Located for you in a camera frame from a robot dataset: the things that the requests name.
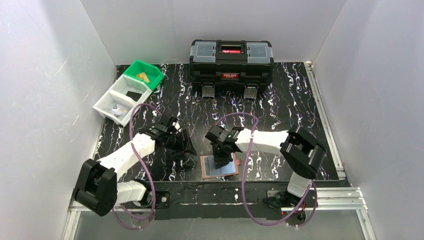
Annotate pink leather card holder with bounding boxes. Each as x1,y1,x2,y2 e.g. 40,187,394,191
199,152,242,180

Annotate black credit card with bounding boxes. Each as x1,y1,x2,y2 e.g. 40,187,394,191
126,91,142,102

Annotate white blue credit card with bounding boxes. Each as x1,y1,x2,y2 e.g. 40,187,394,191
109,105,127,117

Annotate white striped credit card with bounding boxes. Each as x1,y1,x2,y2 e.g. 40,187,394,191
111,103,129,116

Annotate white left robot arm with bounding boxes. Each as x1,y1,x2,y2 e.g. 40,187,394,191
71,116,197,217

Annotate green plastic bin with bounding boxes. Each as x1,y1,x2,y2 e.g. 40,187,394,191
123,59,165,91

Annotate white bin near green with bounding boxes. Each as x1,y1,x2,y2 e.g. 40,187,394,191
109,74,153,105

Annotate white bin front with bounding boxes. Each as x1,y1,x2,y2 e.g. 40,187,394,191
92,90,136,127

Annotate black toolbox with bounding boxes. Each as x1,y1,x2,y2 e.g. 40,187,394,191
187,39,274,99

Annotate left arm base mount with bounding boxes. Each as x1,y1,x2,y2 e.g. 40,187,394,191
123,191,171,210

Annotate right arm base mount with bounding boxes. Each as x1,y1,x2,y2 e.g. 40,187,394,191
262,190,318,228

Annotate aluminium frame rail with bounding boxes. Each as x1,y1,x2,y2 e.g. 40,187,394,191
62,187,376,240

